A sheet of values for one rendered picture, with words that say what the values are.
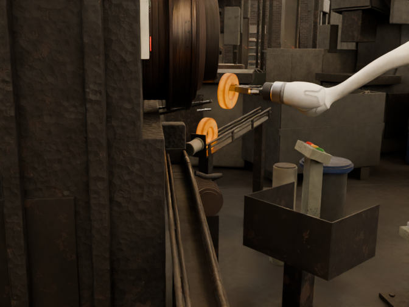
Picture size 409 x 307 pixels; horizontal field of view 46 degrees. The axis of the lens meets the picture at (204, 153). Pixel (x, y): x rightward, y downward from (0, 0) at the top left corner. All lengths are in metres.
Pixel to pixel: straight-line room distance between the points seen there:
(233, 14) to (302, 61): 1.87
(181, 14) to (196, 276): 0.74
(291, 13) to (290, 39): 0.52
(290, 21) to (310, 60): 4.99
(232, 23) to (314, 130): 1.10
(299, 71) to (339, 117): 1.84
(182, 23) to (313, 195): 1.37
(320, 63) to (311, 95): 3.58
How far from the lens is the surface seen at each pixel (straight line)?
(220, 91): 2.03
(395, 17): 4.87
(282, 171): 2.38
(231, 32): 4.05
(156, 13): 1.44
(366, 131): 4.23
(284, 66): 6.02
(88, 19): 1.12
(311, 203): 2.52
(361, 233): 1.20
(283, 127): 3.75
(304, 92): 1.93
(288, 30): 10.55
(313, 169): 2.47
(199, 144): 2.06
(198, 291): 1.02
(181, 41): 1.40
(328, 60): 5.52
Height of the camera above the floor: 1.09
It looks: 12 degrees down
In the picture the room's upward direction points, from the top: 1 degrees clockwise
